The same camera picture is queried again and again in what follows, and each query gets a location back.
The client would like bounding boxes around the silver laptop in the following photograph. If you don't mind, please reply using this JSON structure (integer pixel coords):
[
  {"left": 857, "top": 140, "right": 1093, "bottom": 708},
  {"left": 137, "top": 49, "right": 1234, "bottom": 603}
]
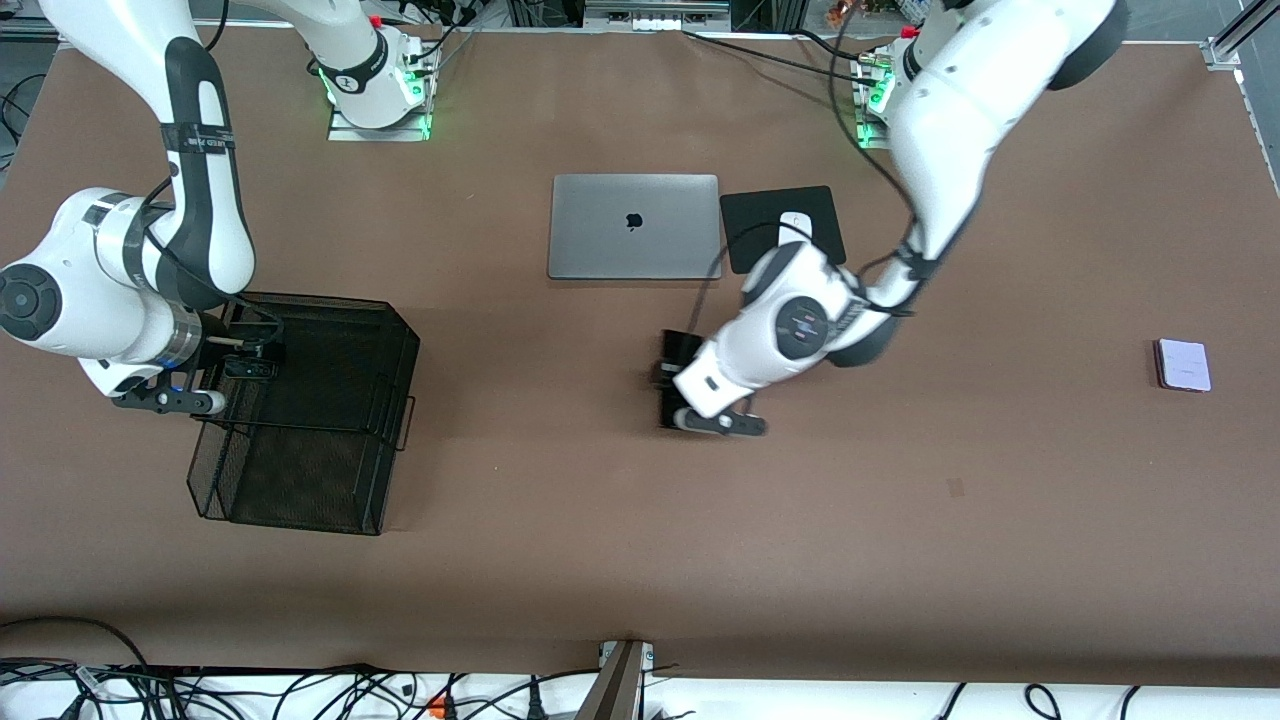
[{"left": 547, "top": 173, "right": 723, "bottom": 282}]

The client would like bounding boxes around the grey equipment box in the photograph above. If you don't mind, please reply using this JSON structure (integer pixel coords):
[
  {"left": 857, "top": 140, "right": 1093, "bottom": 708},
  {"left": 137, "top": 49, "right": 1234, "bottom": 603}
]
[{"left": 585, "top": 0, "right": 731, "bottom": 31}]

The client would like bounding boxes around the black mesh desk organizer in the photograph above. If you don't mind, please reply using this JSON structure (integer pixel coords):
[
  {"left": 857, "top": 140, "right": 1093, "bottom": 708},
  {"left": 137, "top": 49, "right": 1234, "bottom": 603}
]
[{"left": 186, "top": 290, "right": 421, "bottom": 537}]

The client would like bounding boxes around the aluminium frame corner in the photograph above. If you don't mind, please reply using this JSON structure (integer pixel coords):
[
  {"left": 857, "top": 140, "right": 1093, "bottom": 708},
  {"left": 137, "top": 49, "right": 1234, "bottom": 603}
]
[{"left": 1203, "top": 0, "right": 1280, "bottom": 71}]

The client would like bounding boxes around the black mouse pad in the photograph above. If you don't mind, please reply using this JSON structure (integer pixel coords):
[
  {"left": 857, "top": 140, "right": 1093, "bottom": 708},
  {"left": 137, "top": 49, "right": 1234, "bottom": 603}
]
[{"left": 719, "top": 184, "right": 848, "bottom": 276}]

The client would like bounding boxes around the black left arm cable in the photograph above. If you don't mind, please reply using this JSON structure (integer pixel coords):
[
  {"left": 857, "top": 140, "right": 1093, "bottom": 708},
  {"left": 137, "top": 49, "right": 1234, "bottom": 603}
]
[{"left": 685, "top": 0, "right": 926, "bottom": 346}]

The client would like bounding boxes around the lavender flip phone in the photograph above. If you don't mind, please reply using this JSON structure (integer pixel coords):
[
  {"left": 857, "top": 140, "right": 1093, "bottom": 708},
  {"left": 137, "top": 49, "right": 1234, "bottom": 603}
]
[{"left": 1153, "top": 338, "right": 1213, "bottom": 393}]

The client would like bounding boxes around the black cable across table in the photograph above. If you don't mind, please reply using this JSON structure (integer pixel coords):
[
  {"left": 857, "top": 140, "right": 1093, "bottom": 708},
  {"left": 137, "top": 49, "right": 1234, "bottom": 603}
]
[{"left": 683, "top": 28, "right": 863, "bottom": 79}]

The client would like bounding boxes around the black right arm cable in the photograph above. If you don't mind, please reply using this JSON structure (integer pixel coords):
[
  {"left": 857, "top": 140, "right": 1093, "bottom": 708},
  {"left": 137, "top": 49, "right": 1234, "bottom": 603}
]
[{"left": 128, "top": 178, "right": 287, "bottom": 346}]

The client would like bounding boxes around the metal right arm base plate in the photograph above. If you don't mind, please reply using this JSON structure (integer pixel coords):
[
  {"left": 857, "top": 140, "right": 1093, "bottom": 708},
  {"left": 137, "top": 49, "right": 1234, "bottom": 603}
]
[{"left": 327, "top": 60, "right": 433, "bottom": 143}]

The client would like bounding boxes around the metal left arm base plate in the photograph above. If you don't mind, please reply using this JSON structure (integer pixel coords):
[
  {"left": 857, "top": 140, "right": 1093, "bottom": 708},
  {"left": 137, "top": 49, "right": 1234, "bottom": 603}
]
[{"left": 852, "top": 50, "right": 896, "bottom": 151}]

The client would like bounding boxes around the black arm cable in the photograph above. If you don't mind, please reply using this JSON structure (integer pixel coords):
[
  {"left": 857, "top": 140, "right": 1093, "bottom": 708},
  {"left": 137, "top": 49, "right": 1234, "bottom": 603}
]
[
  {"left": 128, "top": 178, "right": 287, "bottom": 346},
  {"left": 685, "top": 0, "right": 926, "bottom": 346}
]

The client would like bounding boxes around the aluminium profile post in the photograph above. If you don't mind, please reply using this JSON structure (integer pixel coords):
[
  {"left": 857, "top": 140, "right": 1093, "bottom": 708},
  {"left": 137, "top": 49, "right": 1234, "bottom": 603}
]
[{"left": 578, "top": 640, "right": 656, "bottom": 720}]

